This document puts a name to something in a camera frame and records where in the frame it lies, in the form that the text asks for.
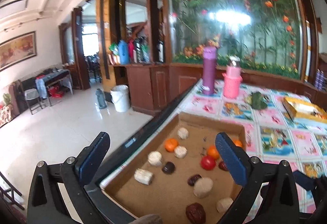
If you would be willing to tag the round beige cake piece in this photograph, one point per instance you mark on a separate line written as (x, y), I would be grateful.
(183, 133)

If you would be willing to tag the pink bottle with knit sleeve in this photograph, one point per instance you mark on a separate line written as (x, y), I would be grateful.
(232, 78)

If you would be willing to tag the grey water bottle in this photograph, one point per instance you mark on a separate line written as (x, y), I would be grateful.
(101, 99)

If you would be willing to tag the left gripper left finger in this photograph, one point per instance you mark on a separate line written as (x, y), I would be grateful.
(45, 202)

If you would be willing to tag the small tangerine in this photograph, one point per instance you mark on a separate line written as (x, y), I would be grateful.
(213, 152)

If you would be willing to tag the red jujube date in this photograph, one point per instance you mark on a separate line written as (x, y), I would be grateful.
(222, 166)

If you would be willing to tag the large orange tangerine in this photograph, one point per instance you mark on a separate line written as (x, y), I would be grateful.
(170, 145)

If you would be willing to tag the white plastic bucket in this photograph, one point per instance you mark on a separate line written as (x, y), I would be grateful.
(120, 98)

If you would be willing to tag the framed wall painting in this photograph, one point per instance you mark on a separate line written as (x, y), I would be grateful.
(18, 49)

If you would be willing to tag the yellow white box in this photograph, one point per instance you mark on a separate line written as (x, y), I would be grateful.
(303, 111)

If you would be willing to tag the dark red date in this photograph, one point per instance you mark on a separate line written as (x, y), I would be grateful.
(193, 179)

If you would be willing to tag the red cherry tomato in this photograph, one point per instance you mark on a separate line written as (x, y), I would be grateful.
(208, 163)

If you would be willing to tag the hexagonal beige cake piece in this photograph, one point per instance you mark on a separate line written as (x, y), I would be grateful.
(203, 187)

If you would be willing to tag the brown cardboard tray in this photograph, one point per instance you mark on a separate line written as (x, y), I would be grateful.
(169, 195)

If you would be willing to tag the notched beige cake piece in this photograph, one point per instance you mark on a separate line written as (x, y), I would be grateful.
(180, 152)

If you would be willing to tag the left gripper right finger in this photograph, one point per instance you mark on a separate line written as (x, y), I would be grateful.
(280, 202)

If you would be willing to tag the dark purple plum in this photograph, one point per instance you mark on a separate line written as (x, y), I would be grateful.
(169, 168)

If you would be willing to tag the blue thermos jug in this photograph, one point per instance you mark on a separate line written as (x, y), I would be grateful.
(123, 52)

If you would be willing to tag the brown wrinkled date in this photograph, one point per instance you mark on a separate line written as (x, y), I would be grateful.
(195, 213)

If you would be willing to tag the floral tablecloth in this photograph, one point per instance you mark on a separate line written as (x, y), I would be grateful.
(270, 134)

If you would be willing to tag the green leafy vegetable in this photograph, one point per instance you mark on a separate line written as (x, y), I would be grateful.
(256, 101)

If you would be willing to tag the purple thermos bottle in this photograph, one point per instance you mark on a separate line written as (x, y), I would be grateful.
(209, 68)

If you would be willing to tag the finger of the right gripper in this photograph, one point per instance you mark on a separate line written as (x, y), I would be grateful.
(304, 181)

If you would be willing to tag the purple cans pair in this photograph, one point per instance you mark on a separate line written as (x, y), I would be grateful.
(319, 80)

